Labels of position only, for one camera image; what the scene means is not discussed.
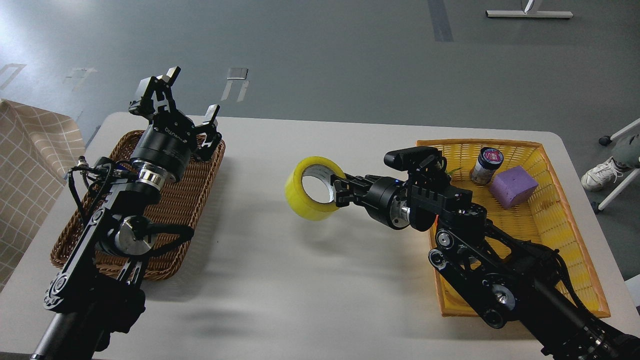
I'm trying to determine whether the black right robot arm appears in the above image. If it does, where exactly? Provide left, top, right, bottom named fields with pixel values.
left=330, top=146, right=639, bottom=360

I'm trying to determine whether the small dark jar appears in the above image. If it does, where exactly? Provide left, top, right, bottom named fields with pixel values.
left=470, top=146, right=505, bottom=186

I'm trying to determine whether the white metal stand base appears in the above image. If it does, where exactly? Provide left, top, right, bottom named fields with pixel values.
left=485, top=0, right=574, bottom=19

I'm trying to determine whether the white sneaker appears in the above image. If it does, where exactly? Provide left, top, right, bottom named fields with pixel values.
left=580, top=156, right=628, bottom=192

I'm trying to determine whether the yellow tape roll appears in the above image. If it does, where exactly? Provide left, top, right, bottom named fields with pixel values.
left=284, top=156, right=346, bottom=221

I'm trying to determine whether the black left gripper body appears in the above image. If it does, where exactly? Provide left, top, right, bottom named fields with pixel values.
left=130, top=112, right=197, bottom=183

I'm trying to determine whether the beige checkered cloth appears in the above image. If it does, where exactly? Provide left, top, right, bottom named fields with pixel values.
left=0, top=99, right=86, bottom=289

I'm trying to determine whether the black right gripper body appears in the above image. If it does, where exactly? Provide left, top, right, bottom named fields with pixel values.
left=360, top=175, right=410, bottom=230

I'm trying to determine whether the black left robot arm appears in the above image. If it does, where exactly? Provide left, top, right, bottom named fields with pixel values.
left=30, top=66, right=222, bottom=360

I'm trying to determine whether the purple foam block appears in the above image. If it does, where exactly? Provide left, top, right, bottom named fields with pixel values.
left=489, top=165, right=538, bottom=209

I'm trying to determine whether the white chair leg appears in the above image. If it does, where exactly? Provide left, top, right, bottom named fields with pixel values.
left=590, top=118, right=640, bottom=214

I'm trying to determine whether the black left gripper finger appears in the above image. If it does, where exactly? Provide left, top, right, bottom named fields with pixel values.
left=192, top=104, right=222, bottom=162
left=128, top=66, right=182, bottom=126

